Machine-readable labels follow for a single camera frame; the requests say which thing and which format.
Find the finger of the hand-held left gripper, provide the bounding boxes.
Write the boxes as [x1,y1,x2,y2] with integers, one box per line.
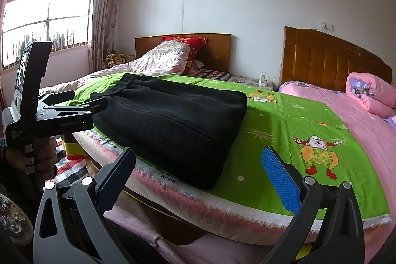
[43,97,109,121]
[39,91,75,107]

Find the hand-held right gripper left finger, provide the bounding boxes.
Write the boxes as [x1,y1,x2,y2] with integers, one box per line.
[32,146,137,264]

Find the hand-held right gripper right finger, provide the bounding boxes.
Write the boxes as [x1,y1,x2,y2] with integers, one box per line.
[261,146,366,264]

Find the black pants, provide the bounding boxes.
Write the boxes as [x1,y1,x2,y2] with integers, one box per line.
[89,73,248,190]

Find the person's left hand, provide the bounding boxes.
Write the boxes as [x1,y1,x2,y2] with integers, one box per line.
[4,137,58,181]

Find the barred window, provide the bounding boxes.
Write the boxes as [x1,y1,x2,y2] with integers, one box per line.
[0,0,99,72]

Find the pink fringed blanket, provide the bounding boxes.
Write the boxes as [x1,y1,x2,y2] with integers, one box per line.
[62,128,313,237]

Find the brown yellow blanket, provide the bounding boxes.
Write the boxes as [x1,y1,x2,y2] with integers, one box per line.
[103,49,136,69]

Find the green printed cloth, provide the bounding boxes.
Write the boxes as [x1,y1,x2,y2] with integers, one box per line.
[63,72,390,229]

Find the pink curtain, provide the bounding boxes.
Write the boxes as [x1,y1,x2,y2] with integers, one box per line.
[87,0,126,74]

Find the pink bed sheet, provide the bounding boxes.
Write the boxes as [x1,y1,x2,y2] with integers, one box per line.
[278,80,396,223]

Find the pink floral quilt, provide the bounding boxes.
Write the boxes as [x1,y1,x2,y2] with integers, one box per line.
[39,42,191,97]

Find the floral covered nightstand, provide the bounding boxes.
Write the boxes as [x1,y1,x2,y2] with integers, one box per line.
[227,75,274,89]

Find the clear patterned plastic object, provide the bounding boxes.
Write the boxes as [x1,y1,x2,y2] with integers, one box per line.
[0,193,33,248]

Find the folded pink quilt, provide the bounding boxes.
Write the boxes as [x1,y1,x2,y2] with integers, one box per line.
[346,72,396,120]

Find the ribbed wooden headboard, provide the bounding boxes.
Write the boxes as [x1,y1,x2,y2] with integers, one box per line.
[280,26,393,92]

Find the red pillow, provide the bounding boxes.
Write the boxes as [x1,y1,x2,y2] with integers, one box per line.
[161,36,208,76]

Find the plain wooden headboard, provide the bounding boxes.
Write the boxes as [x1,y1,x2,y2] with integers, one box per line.
[134,33,232,76]

